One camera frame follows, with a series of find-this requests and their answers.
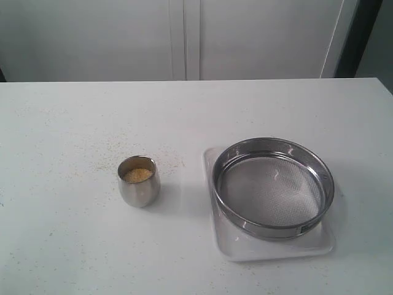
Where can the stainless steel cup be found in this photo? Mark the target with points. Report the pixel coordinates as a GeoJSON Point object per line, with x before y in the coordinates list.
{"type": "Point", "coordinates": [139, 194]}

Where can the pile of tan grain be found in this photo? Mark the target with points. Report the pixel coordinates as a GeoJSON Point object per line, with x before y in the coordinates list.
{"type": "Point", "coordinates": [137, 175]}

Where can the round steel mesh sieve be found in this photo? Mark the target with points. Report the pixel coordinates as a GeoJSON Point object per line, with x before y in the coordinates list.
{"type": "Point", "coordinates": [281, 149]}

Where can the white square plastic tray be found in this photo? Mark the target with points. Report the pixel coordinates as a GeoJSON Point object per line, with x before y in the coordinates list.
{"type": "Point", "coordinates": [245, 242]}

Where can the white cabinet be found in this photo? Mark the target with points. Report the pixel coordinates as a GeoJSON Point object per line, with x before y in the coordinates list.
{"type": "Point", "coordinates": [172, 40]}

